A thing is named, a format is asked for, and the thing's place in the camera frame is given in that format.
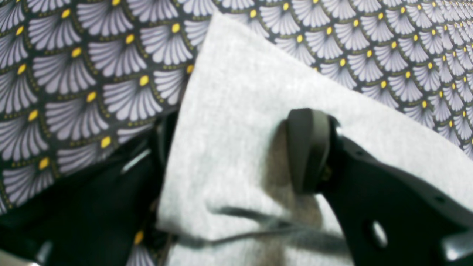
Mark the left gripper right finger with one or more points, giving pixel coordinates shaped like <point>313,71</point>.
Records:
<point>388,217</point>

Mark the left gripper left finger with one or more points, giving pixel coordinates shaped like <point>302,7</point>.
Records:
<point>90,218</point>

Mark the light grey T-shirt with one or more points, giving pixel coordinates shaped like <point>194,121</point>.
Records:
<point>227,194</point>

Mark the fan-patterned table cloth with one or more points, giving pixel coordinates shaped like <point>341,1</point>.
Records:
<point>80,78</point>

